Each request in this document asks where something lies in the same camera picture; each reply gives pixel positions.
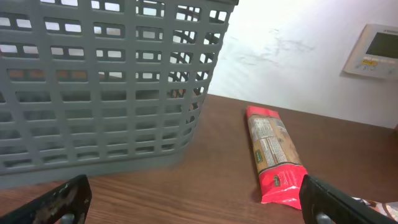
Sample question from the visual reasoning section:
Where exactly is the grey plastic lattice basket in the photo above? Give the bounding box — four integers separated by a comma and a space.
1, 0, 237, 189

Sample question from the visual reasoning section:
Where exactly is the red brown biscuit packet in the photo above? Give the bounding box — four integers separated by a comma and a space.
246, 106, 307, 210

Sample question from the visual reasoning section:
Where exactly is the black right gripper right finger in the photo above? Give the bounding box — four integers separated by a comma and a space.
299, 175, 397, 224

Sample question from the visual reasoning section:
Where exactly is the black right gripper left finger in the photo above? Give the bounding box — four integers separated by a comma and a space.
1, 174, 92, 224

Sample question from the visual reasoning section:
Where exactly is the beige clear snack bag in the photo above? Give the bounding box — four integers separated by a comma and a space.
353, 197, 398, 222

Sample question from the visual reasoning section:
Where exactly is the white wall thermostat panel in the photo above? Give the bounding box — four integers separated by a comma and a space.
343, 24, 397, 80

